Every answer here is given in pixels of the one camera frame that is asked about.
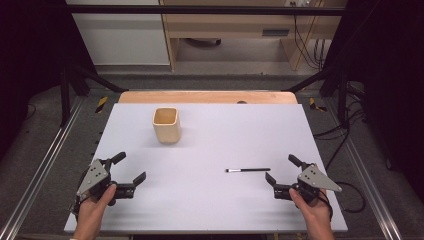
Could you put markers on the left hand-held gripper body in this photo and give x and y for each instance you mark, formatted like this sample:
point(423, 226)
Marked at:
point(95, 175)

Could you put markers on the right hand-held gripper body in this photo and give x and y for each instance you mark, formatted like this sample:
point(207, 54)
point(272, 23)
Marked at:
point(315, 180)

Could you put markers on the black pen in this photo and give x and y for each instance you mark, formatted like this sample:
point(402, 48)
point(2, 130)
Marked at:
point(253, 170)

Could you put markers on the beige square cup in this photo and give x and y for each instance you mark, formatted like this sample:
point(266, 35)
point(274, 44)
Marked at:
point(166, 128)

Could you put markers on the person's right hand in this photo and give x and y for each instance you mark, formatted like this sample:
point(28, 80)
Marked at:
point(311, 210)

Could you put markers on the person's left hand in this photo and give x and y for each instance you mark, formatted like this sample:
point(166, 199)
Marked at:
point(95, 208)

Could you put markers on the yellow black tape marker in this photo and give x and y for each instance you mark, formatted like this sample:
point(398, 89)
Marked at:
point(313, 104)
point(101, 104)

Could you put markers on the white board sheet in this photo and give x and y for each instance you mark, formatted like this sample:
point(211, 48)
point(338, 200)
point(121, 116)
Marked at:
point(206, 200)

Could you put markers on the wooden table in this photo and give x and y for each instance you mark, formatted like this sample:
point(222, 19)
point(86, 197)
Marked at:
point(200, 97)

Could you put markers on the white cabinet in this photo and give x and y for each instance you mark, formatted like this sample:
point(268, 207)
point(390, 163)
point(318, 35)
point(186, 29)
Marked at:
point(126, 40)

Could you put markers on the black curtain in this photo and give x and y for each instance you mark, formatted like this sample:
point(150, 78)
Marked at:
point(393, 66)
point(30, 50)

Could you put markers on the light wooden desk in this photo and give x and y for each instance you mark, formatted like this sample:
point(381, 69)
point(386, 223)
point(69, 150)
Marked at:
point(233, 28)

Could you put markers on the white power strip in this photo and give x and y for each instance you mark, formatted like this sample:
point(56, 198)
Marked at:
point(304, 2)

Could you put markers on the aluminium floor rail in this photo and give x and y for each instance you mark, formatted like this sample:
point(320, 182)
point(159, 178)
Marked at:
point(43, 166)
point(366, 173)

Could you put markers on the black frame stand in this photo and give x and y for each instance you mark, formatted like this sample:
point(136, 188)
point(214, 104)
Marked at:
point(65, 96)
point(342, 100)

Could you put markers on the black frame crossbar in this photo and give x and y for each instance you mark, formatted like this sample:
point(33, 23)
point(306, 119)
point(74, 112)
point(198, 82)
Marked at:
point(200, 10)

